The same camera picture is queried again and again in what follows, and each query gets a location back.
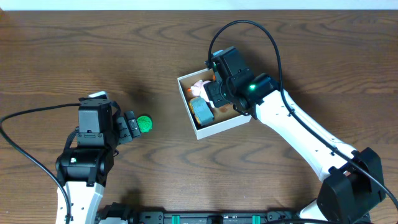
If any yellow grey toy truck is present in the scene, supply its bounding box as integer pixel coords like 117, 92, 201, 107
188, 97, 215, 126

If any pink plush pig toy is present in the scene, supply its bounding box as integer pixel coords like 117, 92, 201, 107
188, 80, 215, 108

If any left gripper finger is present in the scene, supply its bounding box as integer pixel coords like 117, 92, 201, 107
124, 110, 141, 138
116, 117, 132, 145

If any white cardboard box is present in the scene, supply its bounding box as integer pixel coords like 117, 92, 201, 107
177, 69, 252, 140

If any brown plush toy with carrot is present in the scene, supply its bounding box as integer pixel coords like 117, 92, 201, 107
209, 73, 233, 113

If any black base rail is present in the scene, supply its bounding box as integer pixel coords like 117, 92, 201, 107
95, 203, 304, 224

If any green round ridged toy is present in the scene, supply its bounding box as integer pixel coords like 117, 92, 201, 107
136, 115, 153, 133

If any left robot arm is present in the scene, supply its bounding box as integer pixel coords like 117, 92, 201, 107
55, 95, 141, 223

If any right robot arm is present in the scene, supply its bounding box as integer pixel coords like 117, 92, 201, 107
205, 47, 386, 223

